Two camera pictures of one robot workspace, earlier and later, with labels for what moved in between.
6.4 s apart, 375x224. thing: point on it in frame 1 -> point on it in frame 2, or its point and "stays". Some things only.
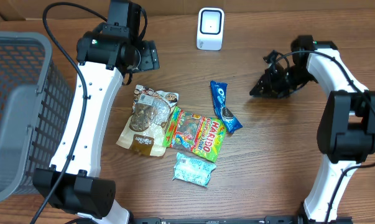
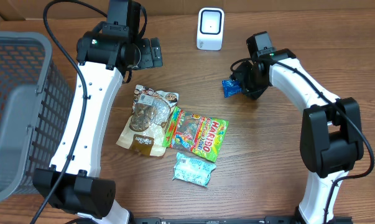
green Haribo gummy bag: x=201 y=135 stays
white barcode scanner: x=210 y=28 stays
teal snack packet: x=191 y=170 stays
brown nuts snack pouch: x=143 y=132 stays
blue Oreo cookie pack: x=218 y=93 -> x=231 y=87
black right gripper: x=270 y=87 -> x=240 y=73
